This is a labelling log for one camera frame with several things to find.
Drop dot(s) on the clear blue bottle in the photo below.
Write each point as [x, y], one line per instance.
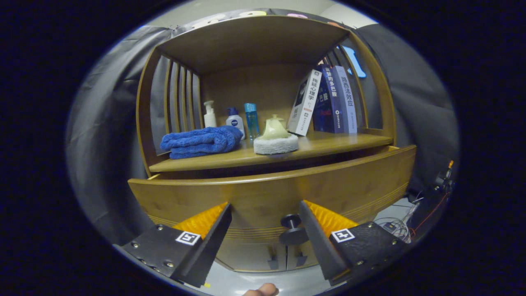
[251, 121]

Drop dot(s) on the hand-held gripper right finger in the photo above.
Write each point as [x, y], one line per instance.
[318, 242]

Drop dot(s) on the dark blue book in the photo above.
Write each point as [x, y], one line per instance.
[331, 98]

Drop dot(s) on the folded blue towel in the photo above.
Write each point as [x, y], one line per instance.
[201, 142]

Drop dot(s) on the white pump bottle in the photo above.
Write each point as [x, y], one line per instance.
[210, 117]

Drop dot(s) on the white book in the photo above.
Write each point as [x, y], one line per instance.
[305, 102]

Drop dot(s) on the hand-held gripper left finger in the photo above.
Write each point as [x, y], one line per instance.
[209, 246]

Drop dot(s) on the wooden cabinet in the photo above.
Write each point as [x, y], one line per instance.
[246, 45]

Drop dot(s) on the light blue book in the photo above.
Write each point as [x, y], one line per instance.
[347, 100]

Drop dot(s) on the white bottle with blue cap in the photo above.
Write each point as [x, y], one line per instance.
[235, 121]

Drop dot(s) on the black equipment with orange part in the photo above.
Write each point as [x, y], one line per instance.
[433, 197]

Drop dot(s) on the wooden countertop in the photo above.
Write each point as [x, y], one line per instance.
[328, 142]

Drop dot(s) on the wooden drawer with black knob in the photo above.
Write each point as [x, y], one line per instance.
[254, 193]

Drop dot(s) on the wooden cabinet door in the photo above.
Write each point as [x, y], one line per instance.
[306, 259]
[246, 257]

